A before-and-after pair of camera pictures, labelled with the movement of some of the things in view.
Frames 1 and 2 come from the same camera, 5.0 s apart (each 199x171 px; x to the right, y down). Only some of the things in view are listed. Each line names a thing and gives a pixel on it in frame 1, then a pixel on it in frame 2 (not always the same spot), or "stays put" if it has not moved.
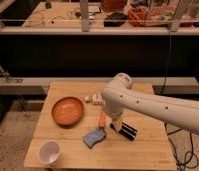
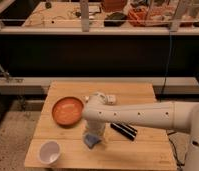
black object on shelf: x=116 y=19 stays put
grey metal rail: x=38 y=86 stays put
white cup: x=49 y=152 stays put
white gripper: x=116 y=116 -> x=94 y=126
